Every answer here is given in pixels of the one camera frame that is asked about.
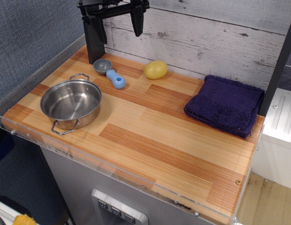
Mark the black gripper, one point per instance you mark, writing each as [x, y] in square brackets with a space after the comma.
[93, 11]

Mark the purple cloth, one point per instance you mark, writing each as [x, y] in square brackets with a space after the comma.
[228, 105]

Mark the yellow cloth scrap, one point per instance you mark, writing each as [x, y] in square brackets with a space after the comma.
[24, 220]

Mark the blue grey toy scoop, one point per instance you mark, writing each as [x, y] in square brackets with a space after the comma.
[104, 67]

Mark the yellow toy potato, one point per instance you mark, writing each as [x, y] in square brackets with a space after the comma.
[155, 69]

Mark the stainless steel pot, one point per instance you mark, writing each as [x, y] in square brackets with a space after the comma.
[71, 104]

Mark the clear acrylic table guard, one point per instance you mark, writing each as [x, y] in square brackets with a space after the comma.
[155, 158]

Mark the silver dispenser button panel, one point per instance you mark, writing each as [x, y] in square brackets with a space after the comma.
[129, 215]

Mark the white metal side cabinet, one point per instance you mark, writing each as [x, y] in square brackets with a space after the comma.
[272, 160]

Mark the black left vertical post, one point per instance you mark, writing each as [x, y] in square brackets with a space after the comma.
[95, 48]

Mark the black vertical post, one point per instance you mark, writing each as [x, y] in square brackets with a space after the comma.
[277, 73]
[95, 48]

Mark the black right vertical post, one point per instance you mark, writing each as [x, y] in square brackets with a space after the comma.
[277, 73]

